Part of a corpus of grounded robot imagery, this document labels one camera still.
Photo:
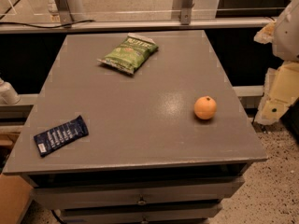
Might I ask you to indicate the right metal bracket post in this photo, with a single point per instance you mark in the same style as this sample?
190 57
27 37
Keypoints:
182 11

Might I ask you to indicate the upper grey drawer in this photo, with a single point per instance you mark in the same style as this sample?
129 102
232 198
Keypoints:
142 193

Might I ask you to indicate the blue rxbar blueberry wrapper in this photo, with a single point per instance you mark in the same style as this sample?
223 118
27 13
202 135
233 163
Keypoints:
60 136

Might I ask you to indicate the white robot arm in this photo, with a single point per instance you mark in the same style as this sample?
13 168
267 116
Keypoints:
285 44

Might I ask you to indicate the orange fruit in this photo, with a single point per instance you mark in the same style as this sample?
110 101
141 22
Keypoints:
205 108

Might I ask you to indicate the grey drawer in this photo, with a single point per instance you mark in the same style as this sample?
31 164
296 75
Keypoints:
146 214
142 193

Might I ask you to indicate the green jalapeno chip bag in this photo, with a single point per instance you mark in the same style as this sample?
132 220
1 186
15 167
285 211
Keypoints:
131 53

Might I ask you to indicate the grey drawer cabinet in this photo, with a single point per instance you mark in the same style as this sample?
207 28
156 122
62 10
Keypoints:
142 128

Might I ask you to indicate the metal bracket post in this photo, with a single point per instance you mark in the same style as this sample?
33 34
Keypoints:
182 11
64 12

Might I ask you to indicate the brown cardboard box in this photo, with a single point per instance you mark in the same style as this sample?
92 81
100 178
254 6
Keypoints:
14 199

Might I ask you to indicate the white pipe at left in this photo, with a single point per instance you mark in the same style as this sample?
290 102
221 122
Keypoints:
8 93

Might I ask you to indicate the lower grey drawer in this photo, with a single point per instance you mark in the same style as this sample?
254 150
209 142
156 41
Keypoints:
146 214

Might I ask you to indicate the left metal bracket post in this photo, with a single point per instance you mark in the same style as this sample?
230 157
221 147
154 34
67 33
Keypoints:
64 12

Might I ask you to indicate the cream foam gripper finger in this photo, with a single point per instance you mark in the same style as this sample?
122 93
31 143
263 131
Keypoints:
266 34
280 92

